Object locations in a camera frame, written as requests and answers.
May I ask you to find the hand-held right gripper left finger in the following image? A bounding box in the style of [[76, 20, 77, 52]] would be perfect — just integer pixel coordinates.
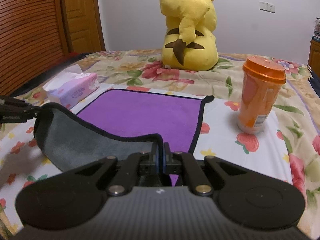
[[65, 141, 160, 197]]

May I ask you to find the wooden door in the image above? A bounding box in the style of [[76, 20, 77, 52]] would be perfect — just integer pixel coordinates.
[[59, 0, 106, 53]]

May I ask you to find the purple and grey towel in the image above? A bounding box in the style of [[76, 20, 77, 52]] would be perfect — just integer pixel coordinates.
[[33, 89, 215, 187]]

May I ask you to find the pink tissue box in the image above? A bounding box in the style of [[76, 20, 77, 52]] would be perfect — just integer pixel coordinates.
[[42, 65, 100, 108]]

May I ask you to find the floral bed sheet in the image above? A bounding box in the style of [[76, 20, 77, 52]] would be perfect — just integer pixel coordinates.
[[0, 49, 320, 235]]

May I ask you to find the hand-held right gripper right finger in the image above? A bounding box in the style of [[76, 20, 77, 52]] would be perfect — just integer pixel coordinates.
[[163, 142, 248, 196]]

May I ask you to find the orange plastic cup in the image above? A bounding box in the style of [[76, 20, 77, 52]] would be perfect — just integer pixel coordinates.
[[237, 56, 286, 134]]

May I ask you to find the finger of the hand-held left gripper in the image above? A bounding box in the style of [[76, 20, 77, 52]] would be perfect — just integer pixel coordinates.
[[0, 95, 43, 123]]

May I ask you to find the wooden slatted headboard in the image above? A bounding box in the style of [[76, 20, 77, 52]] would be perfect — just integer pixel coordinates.
[[0, 0, 69, 96]]

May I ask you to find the yellow plush toy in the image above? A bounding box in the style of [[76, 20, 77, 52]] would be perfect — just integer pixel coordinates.
[[157, 0, 230, 71]]

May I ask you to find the white wall switch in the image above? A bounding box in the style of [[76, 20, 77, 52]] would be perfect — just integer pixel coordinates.
[[259, 1, 275, 13]]

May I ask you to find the wooden side cabinet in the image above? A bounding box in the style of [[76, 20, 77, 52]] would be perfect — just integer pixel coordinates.
[[307, 39, 320, 71]]

